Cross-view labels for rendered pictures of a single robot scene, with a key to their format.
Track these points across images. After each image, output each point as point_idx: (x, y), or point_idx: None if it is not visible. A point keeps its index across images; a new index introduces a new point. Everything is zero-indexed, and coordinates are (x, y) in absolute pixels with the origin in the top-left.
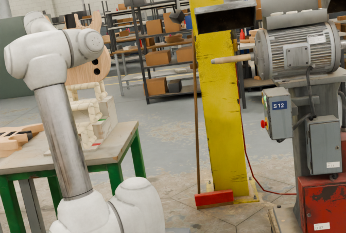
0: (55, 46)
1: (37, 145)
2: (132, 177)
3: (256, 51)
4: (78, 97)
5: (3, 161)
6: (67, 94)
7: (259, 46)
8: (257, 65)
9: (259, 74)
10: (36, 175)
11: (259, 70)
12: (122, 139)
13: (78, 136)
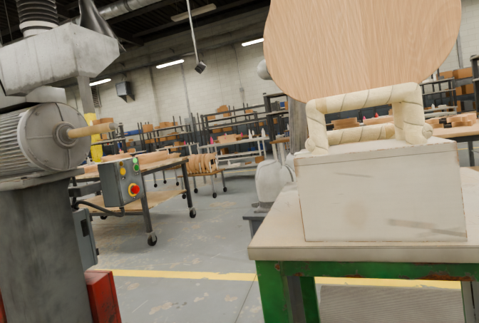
0: None
1: (475, 193)
2: (268, 162)
3: (74, 126)
4: (405, 133)
5: (475, 173)
6: (288, 96)
7: (81, 120)
8: (73, 146)
9: (70, 161)
10: None
11: (78, 152)
12: (284, 199)
13: (289, 121)
